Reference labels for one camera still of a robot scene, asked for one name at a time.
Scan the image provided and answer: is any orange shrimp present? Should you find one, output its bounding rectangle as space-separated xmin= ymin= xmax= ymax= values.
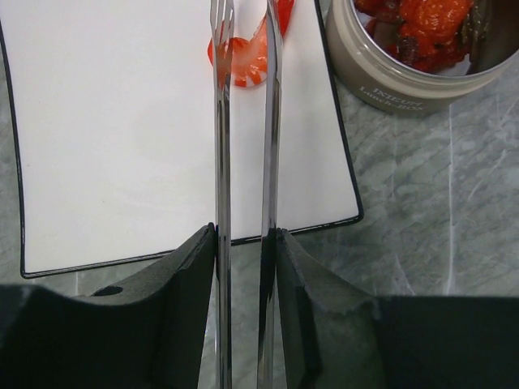
xmin=231 ymin=0 xmax=294 ymax=88

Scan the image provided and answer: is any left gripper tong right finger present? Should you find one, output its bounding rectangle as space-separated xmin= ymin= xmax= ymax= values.
xmin=255 ymin=0 xmax=519 ymax=389

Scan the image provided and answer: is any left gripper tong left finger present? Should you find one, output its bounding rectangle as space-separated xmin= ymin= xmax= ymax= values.
xmin=1 ymin=1 xmax=234 ymax=388

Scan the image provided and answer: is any brown mushroom slice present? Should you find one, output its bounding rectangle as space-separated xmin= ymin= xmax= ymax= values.
xmin=459 ymin=0 xmax=492 ymax=72

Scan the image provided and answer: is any round metal lunch tin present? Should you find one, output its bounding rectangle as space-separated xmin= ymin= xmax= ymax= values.
xmin=325 ymin=1 xmax=518 ymax=114

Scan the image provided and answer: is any white square plate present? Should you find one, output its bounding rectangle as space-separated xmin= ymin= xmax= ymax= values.
xmin=1 ymin=1 xmax=362 ymax=277

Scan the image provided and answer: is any orange chicken leg piece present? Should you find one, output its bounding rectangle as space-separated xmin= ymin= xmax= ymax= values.
xmin=397 ymin=0 xmax=473 ymax=57

